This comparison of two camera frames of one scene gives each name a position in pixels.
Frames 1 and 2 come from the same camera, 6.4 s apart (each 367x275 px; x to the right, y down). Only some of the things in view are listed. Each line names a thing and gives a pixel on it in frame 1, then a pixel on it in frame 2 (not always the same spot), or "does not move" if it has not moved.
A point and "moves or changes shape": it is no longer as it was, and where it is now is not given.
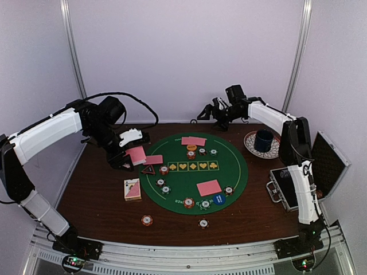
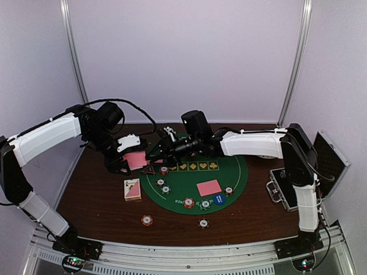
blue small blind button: [219, 199] does not move
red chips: [164, 170] does not move
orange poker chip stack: [147, 220] does not move
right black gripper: [209, 109] to [168, 151]
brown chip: [160, 182] does not move
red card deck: [137, 155] moves or changes shape
